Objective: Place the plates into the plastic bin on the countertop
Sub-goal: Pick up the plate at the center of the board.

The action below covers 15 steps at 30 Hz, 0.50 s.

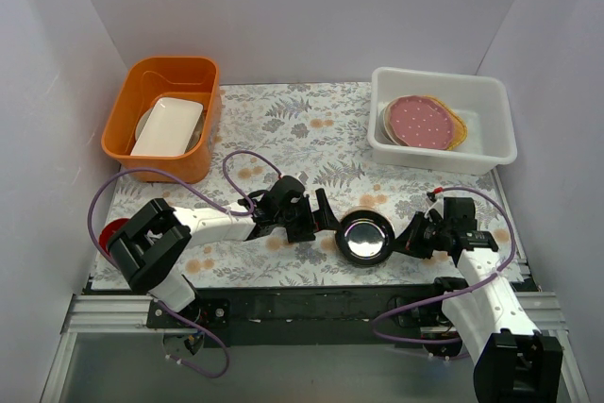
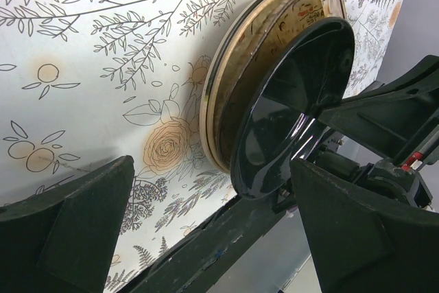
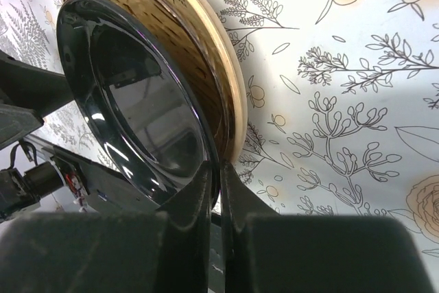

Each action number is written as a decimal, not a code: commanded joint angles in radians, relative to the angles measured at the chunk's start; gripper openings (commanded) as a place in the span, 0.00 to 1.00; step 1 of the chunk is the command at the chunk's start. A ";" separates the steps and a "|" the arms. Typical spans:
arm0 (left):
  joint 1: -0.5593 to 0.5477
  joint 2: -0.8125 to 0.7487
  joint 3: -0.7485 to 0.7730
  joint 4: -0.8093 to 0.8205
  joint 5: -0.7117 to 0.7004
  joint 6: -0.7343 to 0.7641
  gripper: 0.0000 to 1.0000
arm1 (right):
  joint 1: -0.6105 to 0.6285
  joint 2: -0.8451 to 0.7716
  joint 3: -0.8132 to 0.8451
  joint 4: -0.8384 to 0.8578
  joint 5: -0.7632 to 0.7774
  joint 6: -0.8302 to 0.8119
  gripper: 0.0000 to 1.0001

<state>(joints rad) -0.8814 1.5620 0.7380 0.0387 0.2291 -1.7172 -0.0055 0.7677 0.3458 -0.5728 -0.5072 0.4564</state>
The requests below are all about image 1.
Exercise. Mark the white rectangular dish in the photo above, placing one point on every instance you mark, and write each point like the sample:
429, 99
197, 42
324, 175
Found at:
167, 127

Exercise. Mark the cream and blue plate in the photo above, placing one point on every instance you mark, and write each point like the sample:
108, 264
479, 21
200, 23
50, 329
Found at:
393, 137

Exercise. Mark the round plate in orange bin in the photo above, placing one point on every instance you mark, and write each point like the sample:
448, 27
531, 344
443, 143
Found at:
198, 127

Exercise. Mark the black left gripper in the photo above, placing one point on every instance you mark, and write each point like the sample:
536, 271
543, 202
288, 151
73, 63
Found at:
310, 216

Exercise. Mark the dark pink scalloped plate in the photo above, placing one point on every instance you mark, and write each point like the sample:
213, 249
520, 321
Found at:
420, 122

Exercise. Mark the orange plastic bin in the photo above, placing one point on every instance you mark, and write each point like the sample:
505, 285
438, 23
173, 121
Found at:
166, 116

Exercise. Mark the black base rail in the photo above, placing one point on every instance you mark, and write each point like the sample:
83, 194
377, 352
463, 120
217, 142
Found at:
279, 316

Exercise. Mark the white plastic bin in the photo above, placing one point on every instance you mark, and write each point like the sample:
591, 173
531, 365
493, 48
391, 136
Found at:
482, 102

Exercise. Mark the red lacquer cup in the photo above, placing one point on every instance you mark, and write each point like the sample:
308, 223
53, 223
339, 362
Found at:
108, 231

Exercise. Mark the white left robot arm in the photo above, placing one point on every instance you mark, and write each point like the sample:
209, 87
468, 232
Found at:
146, 248

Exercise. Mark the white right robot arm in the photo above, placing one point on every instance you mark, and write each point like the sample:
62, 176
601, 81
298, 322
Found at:
513, 360

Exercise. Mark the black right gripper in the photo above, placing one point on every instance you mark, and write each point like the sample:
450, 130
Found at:
420, 235

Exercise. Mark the white ribbed soup plate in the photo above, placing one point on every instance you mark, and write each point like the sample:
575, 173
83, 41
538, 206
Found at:
381, 127

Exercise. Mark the black gold-rimmed bowl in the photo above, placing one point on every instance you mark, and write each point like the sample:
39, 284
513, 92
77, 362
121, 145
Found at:
365, 238

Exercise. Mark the yellow woven bamboo tray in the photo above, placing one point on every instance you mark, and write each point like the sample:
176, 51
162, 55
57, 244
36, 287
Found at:
459, 127

